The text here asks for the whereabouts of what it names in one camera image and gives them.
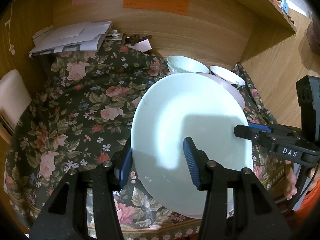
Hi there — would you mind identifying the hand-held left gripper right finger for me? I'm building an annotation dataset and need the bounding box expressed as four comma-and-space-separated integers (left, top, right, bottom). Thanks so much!
183, 137, 290, 240

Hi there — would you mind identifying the mint green plate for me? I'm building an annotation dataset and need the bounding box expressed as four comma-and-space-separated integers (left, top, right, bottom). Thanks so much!
130, 73, 253, 218

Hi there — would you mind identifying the small white box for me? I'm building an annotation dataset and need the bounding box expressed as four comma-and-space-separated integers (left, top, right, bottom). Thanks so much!
129, 36, 152, 54

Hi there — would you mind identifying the pink bowl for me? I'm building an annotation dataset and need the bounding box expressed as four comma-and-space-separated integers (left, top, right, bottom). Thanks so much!
195, 72, 246, 110

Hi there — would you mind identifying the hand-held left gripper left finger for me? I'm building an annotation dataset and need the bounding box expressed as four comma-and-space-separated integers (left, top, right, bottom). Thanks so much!
30, 139, 133, 240

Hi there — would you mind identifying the white bowl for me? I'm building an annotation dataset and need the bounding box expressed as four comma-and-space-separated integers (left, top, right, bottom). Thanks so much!
209, 66, 246, 89

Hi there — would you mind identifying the pink thermos with handle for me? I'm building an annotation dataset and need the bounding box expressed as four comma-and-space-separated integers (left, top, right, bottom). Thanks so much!
0, 69, 32, 133

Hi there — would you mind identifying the orange sticky note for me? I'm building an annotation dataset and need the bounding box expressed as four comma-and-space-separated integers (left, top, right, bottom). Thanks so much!
123, 0, 189, 16

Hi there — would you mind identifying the mint green bowl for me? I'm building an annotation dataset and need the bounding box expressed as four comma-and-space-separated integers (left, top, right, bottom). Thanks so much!
167, 56, 210, 75

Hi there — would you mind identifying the wooden shelf unit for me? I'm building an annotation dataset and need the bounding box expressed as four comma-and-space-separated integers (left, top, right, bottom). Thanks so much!
0, 0, 320, 240

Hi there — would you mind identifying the stack of white papers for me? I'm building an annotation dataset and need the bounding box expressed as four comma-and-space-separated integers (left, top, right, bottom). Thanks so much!
28, 21, 125, 59

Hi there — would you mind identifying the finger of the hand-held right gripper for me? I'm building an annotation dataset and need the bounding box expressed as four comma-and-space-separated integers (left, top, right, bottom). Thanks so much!
234, 124, 270, 145
247, 123, 302, 137

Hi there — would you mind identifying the dark floral tablecloth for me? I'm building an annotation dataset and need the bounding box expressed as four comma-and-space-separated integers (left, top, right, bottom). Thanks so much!
5, 40, 295, 240

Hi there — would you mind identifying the orange clothing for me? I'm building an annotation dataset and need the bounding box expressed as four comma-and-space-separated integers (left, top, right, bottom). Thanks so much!
295, 180, 320, 230

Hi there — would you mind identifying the person's right hand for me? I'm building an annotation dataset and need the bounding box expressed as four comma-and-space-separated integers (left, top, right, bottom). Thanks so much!
284, 164, 299, 201

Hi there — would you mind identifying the beige hanging cord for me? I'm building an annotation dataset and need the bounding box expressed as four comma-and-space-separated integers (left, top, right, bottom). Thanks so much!
5, 0, 17, 54

